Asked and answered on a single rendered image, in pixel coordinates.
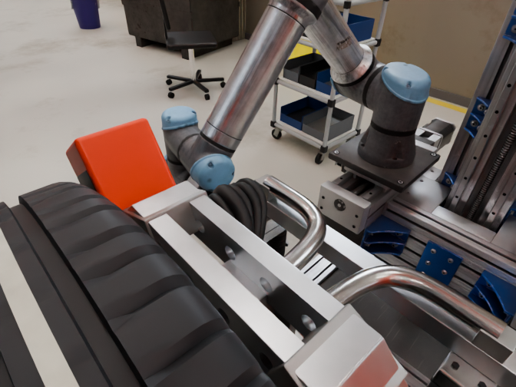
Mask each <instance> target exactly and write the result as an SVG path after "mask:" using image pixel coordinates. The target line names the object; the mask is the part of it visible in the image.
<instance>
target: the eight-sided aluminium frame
mask: <svg viewBox="0 0 516 387"><path fill-rule="evenodd" d="M123 211H124V212H125V213H126V214H127V215H128V216H129V217H130V218H132V219H133V220H134V221H135V222H136V223H137V224H138V225H139V226H140V227H141V228H142V229H143V230H144V231H145V232H146V233H147V234H148V235H149V236H150V237H151V238H153V239H154V240H155V241H156V242H157V244H158V245H159V246H160V247H161V248H162V249H163V250H164V251H165V252H166V253H167V255H168V256H169V257H170V258H171V259H172V260H173V261H174V262H175V263H176V264H177V265H178V266H179V267H180V268H181V269H182V270H183V271H184V272H185V273H186V274H187V276H188V277H189V278H190V279H191V281H192V283H193V284H194V285H195V287H197V288H198V289H199V290H200V291H201V292H202V294H204V295H205V297H206V298H207V299H208V300H209V301H210V303H211V304H212V305H213V306H214V308H215V309H216V310H217V311H218V313H219V314H220V315H221V316H222V317H223V318H224V319H225V321H226V323H227V325H228V326H229V328H230V329H231V330H232V331H234V332H235V333H236V334H237V336H238V337H239V338H240V340H241V341H242V342H243V344H244V345H245V346H246V347H247V348H248V350H249V351H250V352H251V354H252V355H253V357H254V358H255V359H256V360H257V362H258V363H259V364H260V367H261V369H262V370H263V372H264V373H265V374H266V375H268V376H269V377H270V379H271V380H272V381H273V383H274V384H275V386H276V387H409V386H408V384H407V382H406V380H405V377H406V376H407V375H408V373H407V372H406V370H405V369H404V368H403V367H402V365H401V364H400V363H399V361H398V360H397V359H396V358H395V357H394V355H393V354H392V353H391V351H390V349H389V347H388V345H387V343H386V342H385V340H384V338H383V337H382V336H381V335H380V334H379V333H378V332H376V331H375V330H374V329H373V328H372V327H371V326H369V325H368V324H367V323H366V322H365V321H364V320H363V318H362V317H361V316H360V315H359V314H358V313H357V312H356V310H355V309H354V308H353V307H352V305H350V304H346V305H343V304H341V303H340V302H339V301H338V300H337V299H335V298H334V297H333V296H331V295H330V294H329V293H327V292H326V291H325V290H324V289H323V288H322V287H320V286H319V285H317V284H316V283H315V282H313V281H312V280H311V279H310V278H309V277H308V276H306V275H305V274H304V273H302V272H301V271H300V270H298V269H297V268H296V267H295V266H294V265H293V264H291V263H290V262H289V261H288V260H286V259H285V258H284V257H282V256H281V255H280V254H278V253H277V252H276V251H275V250H274V249H272V248H271V247H270V246H268V245H267V244H266V243H264V242H263V241H262V240H261V239H260V238H259V237H258V236H256V235H255V234H254V233H252V232H251V231H250V230H248V229H247V228H246V227H245V226H244V225H243V224H241V223H240V222H238V221H237V220H236V219H234V218H233V217H232V216H231V215H229V214H228V213H227V212H226V211H225V210H223V209H222V208H221V207H219V206H218V205H217V204H216V203H214V202H213V201H212V200H211V199H210V198H209V197H208V196H207V192H206V191H205V190H200V189H197V188H196V187H195V186H193V185H192V184H191V183H189V182H188V181H184V182H182V183H180V184H178V185H175V186H173V187H171V188H168V189H166V190H164V191H162V192H160V193H157V194H155V195H153V196H151V197H148V198H146V199H144V200H142V201H140V202H137V203H135V204H133V205H131V206H130V207H128V208H126V209H124V210H123ZM192 234H194V235H195V236H196V237H197V238H198V239H199V240H201V241H202V242H203V243H204V244H205V245H206V246H207V247H208V248H209V249H210V250H211V251H213V252H214V253H215V254H216V255H217V256H218V257H219V258H220V259H221V260H222V261H224V262H226V261H228V260H230V261H231V262H232V263H233V264H234V265H235V266H236V267H238V268H239V269H240V270H241V271H242V272H243V273H244V274H245V275H246V276H248V277H249V278H250V279H251V280H252V281H253V282H254V283H255V284H256V285H258V287H259V288H261V290H262V291H264V292H265V293H266V294H267V302H268V303H269V304H270V305H271V306H272V307H273V308H274V309H275V310H276V311H277V312H278V313H279V314H280V315H281V316H282V317H283V318H284V319H285V320H286V321H287V322H288V323H290V324H291V325H292V326H293V327H294V328H295V329H296V330H297V331H298V332H299V333H301V334H302V335H303V336H304V337H305V338H304V339H303V340H302V341H301V340H300V339H299V338H298V337H297V336H296V335H295V334H293V333H292V332H291V331H290V330H289V329H288V328H287V327H286V326H285V325H284V324H283V323H282V322H281V321H279V320H278V319H277V318H276V317H275V316H274V315H273V314H272V313H271V312H270V311H269V310H268V309H267V308H266V307H265V306H264V305H263V304H262V303H261V302H260V301H259V300H258V299H257V298H256V297H255V296H254V295H253V294H251V293H250V292H249V291H248V290H247V289H246V288H245V287H244V286H243V285H242V284H241V283H240V282H239V281H237V280H236V279H235V278H234V277H233V276H232V275H231V274H230V273H229V272H228V271H227V270H226V269H225V268H223V267H222V266H221V265H220V264H219V263H218V262H217V261H216V260H215V259H214V258H213V257H212V256H211V255H210V254H209V253H208V252H207V251H206V250H205V249H204V248H203V247H202V246H201V245H200V244H199V243H198V242H196V241H195V240H194V239H193V238H192V237H191V236H190V235H192Z"/></svg>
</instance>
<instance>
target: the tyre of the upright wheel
mask: <svg viewBox="0 0 516 387"><path fill-rule="evenodd" d="M18 201H19V205H16V206H13V207H10V208H9V207H8V206H7V205H6V203H5V202H4V201H3V202H1V203H0V228H1V230H2V232H3V235H4V237H5V239H6V241H7V243H8V245H9V247H10V249H11V251H12V254H13V256H14V258H15V260H16V262H17V264H18V266H19V268H20V270H21V272H22V274H23V276H24V278H25V280H26V282H27V284H28V286H29V288H30V290H31V292H32V294H33V296H34V298H35V300H36V302H37V304H38V306H39V308H40V310H41V312H42V314H43V316H44V318H45V320H46V322H47V324H48V326H49V328H50V330H51V332H52V334H53V336H54V338H55V340H56V342H57V344H58V346H59V348H60V350H61V352H62V354H63V356H64V358H65V360H66V362H67V364H68V366H69V368H70V369H71V371H72V373H73V375H74V377H75V379H76V381H77V383H78V385H79V387H276V386H275V384H274V383H273V381H272V380H271V379H270V377H269V376H268V375H266V374H265V373H264V372H263V370H262V369H261V367H260V364H259V363H258V362H257V360H256V359H255V358H254V357H253V355H252V354H251V352H250V351H249V350H248V348H247V347H246V346H245V345H244V344H243V342H242V341H241V340H240V338H239V337H238V336H237V334H236V333H235V332H234V331H232V330H231V329H230V328H229V326H228V325H227V323H226V321H225V319H224V318H223V317H222V316H221V315H220V314H219V313H218V311H217V310H216V309H215V308H214V306H213V305H212V304H211V303H210V301H209V300H208V299H207V298H206V297H205V295H204V294H202V292H201V291H200V290H199V289H198V288H197V287H195V285H194V284H193V283H192V281H191V279H190V278H189V277H188V276H187V274H186V273H185V272H184V271H183V270H182V269H181V268H180V267H179V266H178V265H177V264H176V263H175V262H174V261H173V260H172V259H171V258H170V257H169V256H168V255H167V253H166V252H165V251H164V250H163V249H162V248H161V247H160V246H159V245H158V244H157V242H156V241H155V240H154V239H153V238H151V237H150V236H149V235H148V234H147V233H146V232H145V231H144V230H143V229H142V228H141V227H140V226H139V225H138V224H137V223H136V222H135V221H134V220H133V219H132V218H130V217H129V216H128V215H127V214H126V213H125V212H124V211H123V210H122V209H121V208H119V207H118V206H117V205H116V204H114V203H112V202H111V201H110V200H109V199H108V198H106V197H104V196H103V195H101V194H100V193H98V192H96V191H95V190H92V189H91V188H89V187H86V186H85V185H82V184H76V183H73V182H57V183H54V184H49V185H47V186H45V187H41V188H38V189H37V190H33V191H31V192H28V193H24V194H22V195H20V196H18ZM0 387H45V384H44V383H43V381H42V379H41V376H40V374H39V372H38V369H37V367H36V365H35V362H34V360H33V358H32V356H31V353H30V352H29V349H28V347H27V345H26V342H25V340H24V338H23V335H22V333H21V331H20V329H19V327H18V324H17V322H16V320H15V317H14V315H13V312H12V310H11V307H10V305H9V304H8V300H7V299H6V296H5V293H4V291H3V288H2V286H1V283H0Z"/></svg>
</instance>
